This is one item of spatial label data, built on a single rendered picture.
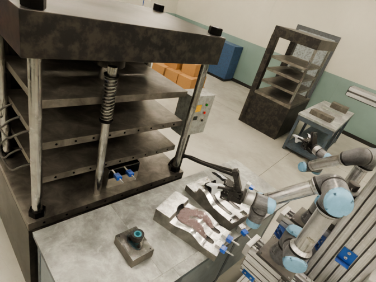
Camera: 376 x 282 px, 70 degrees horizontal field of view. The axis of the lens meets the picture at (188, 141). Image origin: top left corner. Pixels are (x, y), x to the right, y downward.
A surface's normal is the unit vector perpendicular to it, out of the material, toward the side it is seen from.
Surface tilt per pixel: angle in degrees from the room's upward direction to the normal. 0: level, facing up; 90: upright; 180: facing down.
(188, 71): 90
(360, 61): 90
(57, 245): 0
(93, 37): 90
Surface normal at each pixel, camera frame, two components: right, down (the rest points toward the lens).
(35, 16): 0.65, 0.52
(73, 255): 0.26, -0.84
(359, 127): -0.63, 0.23
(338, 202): -0.27, 0.29
